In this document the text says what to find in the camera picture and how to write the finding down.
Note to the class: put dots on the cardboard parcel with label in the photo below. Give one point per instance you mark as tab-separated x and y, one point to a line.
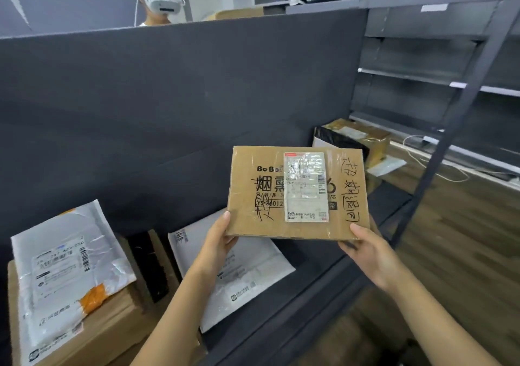
268	199

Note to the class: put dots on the taped brown and black parcel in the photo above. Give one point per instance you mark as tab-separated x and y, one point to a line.
357	136

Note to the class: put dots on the white paper sheet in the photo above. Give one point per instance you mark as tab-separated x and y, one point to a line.
386	165

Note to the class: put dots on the dark grey partition panel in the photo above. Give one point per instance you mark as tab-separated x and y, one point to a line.
162	113

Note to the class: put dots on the white plastic mailer bag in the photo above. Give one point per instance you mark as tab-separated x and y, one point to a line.
239	268

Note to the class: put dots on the dark metal shelving rack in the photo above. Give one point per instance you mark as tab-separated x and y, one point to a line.
447	73

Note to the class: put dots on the person's right thumb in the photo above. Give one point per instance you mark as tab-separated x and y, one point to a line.
362	233

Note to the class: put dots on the person's right hand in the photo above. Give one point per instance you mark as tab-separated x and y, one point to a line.
375	256

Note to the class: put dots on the large brown cardboard box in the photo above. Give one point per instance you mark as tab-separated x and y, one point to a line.
109	325

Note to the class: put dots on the white and orange mailer bag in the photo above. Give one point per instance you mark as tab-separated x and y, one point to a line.
61	272

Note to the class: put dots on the person's left hand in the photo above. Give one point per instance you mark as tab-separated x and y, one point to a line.
213	248

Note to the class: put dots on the person's left forearm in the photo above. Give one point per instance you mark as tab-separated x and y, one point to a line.
172	319

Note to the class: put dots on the brown cardboard box behind partition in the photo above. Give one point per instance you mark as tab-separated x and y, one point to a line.
239	13

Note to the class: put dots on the person's left thumb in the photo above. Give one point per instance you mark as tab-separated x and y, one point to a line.
221	228

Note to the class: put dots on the person's right forearm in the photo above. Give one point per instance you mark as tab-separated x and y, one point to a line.
440	325

